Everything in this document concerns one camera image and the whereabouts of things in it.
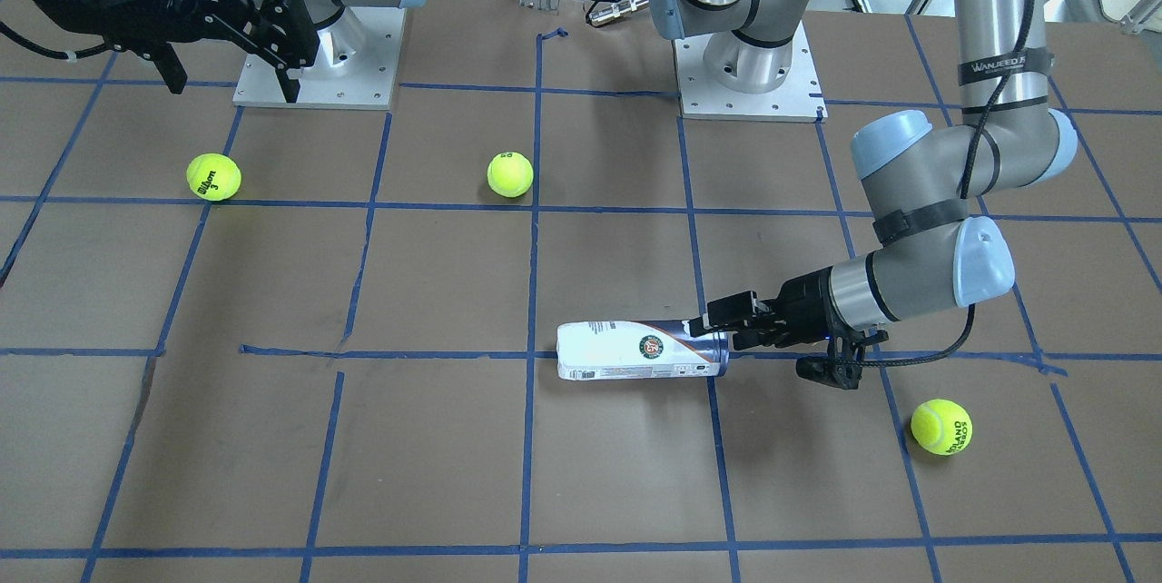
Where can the white blue tennis ball can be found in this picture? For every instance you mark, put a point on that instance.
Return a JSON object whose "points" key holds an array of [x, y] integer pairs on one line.
{"points": [[638, 350]]}

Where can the tennis ball by near base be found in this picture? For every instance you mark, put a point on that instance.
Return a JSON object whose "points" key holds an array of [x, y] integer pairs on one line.
{"points": [[213, 177]]}

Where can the tennis ball centre row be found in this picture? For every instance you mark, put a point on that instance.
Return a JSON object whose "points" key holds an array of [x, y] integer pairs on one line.
{"points": [[941, 427]]}

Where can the tennis ball near front edge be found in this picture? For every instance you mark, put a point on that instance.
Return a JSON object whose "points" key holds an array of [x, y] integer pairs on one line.
{"points": [[510, 174]]}

